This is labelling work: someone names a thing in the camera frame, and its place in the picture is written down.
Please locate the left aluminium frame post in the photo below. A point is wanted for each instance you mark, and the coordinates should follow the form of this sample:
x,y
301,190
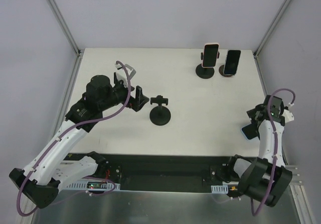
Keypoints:
x,y
64,26

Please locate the phone with blue case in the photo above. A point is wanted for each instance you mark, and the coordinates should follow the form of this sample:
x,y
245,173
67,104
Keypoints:
x,y
249,132

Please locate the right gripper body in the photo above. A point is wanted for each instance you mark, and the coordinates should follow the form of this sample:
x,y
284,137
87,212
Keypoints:
x,y
252,114

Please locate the aluminium frame post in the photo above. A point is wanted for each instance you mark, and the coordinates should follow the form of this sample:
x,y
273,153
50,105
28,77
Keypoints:
x,y
64,26
272,27

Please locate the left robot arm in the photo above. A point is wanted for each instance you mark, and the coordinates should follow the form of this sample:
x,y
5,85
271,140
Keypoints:
x,y
43,179

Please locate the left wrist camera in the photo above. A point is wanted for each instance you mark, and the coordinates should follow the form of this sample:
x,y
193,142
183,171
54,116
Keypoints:
x,y
123,72

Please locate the black clamp phone stand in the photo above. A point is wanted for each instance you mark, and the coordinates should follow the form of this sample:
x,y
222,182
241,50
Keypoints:
x,y
204,73

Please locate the phone with clear case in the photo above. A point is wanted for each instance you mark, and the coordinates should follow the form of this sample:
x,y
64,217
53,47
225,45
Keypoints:
x,y
232,61

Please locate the circuit board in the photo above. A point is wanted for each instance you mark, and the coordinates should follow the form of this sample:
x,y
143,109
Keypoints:
x,y
102,186
224,187

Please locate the right aluminium frame post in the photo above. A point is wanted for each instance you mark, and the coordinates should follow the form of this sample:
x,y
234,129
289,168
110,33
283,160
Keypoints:
x,y
272,27

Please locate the left circuit board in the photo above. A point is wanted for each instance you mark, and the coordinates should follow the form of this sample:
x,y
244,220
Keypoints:
x,y
102,186

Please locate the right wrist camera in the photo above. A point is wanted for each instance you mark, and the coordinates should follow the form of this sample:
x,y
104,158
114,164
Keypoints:
x,y
287,114

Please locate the phone with pink case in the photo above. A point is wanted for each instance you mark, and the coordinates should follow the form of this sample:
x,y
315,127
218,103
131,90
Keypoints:
x,y
210,55

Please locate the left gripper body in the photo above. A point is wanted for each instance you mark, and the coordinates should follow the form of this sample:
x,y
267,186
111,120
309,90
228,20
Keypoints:
x,y
137,98

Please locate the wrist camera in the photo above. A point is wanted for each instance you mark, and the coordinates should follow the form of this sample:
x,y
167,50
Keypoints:
x,y
287,114
123,72

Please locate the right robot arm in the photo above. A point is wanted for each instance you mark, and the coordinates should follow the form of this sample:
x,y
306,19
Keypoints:
x,y
265,177

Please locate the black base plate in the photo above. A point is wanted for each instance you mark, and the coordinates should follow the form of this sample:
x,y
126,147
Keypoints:
x,y
191,174

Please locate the right circuit board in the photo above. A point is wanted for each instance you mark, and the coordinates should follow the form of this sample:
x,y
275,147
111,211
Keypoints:
x,y
224,187

